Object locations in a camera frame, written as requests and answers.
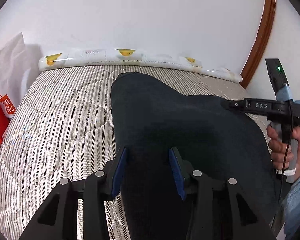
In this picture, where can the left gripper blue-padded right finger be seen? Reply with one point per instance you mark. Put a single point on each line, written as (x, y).
(181, 170)

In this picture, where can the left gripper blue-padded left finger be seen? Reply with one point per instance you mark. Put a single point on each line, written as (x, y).
(115, 171)

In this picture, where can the black sweatshirt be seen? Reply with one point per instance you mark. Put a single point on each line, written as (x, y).
(235, 191)

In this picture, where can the right hand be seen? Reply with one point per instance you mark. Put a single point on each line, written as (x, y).
(281, 154)

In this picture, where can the striped quilted mattress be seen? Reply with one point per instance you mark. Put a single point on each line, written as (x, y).
(63, 128)

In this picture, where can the blue denim sleeve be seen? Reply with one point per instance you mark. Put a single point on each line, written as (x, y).
(291, 207)

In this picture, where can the white rolled mat with ducks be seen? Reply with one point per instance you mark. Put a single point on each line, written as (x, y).
(131, 57)

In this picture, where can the white plastic shopping bag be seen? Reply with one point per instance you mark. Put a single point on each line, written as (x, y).
(18, 71)

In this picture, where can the brown wooden door frame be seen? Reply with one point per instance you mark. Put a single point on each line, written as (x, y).
(260, 44)

